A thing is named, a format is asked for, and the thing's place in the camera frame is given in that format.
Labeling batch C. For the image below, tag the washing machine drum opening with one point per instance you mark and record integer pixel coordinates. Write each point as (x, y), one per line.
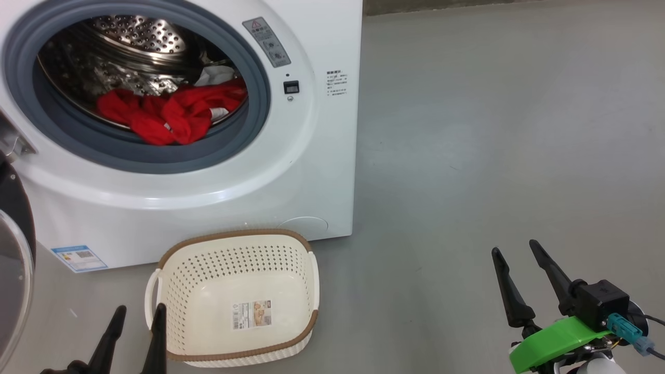
(135, 36)

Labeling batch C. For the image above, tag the round white filter cover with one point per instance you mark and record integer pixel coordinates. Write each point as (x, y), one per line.
(306, 227)

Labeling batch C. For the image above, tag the blue energy label sticker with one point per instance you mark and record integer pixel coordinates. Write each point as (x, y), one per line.
(79, 258)

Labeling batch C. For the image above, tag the red and white shirt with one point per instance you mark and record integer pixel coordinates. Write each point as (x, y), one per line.
(156, 124)

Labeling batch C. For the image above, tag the black round washer door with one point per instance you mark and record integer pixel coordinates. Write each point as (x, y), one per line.
(15, 208)

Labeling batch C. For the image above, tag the white front-load washing machine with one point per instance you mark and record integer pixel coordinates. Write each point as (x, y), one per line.
(311, 182)

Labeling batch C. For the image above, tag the small printed text sticker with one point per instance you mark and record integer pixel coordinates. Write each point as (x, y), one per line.
(336, 83)

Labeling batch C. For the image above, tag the grey warning sticker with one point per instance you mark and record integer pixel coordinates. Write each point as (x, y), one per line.
(266, 41)

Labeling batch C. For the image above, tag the black door latch socket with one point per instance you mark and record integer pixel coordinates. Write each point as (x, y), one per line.
(291, 87)

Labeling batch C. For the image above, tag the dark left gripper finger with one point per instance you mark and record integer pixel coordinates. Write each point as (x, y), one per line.
(109, 343)
(157, 348)

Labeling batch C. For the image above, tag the printed paper label sticker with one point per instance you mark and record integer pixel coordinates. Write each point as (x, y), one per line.
(251, 315)

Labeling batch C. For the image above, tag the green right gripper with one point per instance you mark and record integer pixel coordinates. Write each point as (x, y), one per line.
(550, 345)

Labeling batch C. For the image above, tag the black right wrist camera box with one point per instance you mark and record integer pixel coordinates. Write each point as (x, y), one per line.
(600, 304)

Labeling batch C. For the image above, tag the grey skirting board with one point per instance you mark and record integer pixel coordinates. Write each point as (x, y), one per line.
(415, 6)

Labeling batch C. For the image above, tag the cream perforated laundry basket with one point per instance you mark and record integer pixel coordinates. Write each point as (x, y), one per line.
(208, 306)

